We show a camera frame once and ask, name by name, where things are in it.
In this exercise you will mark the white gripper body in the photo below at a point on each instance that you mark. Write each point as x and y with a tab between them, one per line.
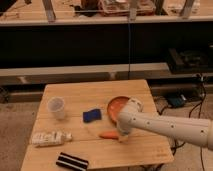
123	135

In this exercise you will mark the orange pepper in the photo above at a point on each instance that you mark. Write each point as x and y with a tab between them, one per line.
109	135

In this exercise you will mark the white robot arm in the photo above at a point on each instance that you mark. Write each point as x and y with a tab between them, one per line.
195	131

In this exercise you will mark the orange plate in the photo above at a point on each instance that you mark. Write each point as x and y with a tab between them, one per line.
115	105

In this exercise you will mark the blue sponge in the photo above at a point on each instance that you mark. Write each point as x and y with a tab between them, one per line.
92	115

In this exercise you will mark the black power adapter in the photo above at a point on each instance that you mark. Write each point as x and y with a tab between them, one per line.
175	100

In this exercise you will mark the black white striped object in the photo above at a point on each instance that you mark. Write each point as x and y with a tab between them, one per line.
72	162

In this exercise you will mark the clear plastic bottle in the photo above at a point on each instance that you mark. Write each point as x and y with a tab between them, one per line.
53	138

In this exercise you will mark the black box on shelf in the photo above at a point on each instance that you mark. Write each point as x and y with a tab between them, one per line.
189	61

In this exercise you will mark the red items box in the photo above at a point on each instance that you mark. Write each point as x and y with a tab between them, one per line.
122	7

